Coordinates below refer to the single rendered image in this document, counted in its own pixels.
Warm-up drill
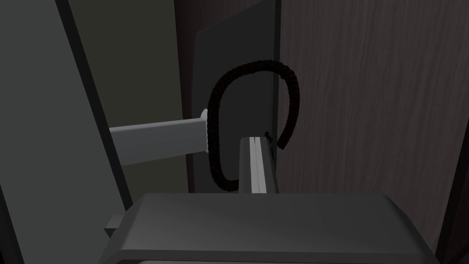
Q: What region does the dark brown wooden door leaf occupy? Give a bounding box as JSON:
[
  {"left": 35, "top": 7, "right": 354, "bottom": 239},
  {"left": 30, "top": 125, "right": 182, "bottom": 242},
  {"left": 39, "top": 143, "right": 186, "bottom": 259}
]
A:
[{"left": 174, "top": 0, "right": 469, "bottom": 253}]

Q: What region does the grey flat panel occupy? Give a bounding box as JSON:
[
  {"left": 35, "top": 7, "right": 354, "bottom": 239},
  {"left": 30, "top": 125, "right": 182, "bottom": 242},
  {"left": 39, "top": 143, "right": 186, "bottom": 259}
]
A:
[{"left": 0, "top": 0, "right": 133, "bottom": 264}]

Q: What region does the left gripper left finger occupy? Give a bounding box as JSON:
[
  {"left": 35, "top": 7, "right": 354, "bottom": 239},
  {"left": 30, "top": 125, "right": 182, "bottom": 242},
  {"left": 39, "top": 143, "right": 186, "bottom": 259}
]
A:
[{"left": 238, "top": 137, "right": 257, "bottom": 194}]

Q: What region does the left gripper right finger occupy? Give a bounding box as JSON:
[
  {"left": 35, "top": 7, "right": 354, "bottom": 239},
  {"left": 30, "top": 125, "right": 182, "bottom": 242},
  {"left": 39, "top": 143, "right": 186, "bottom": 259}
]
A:
[{"left": 255, "top": 137, "right": 280, "bottom": 194}]

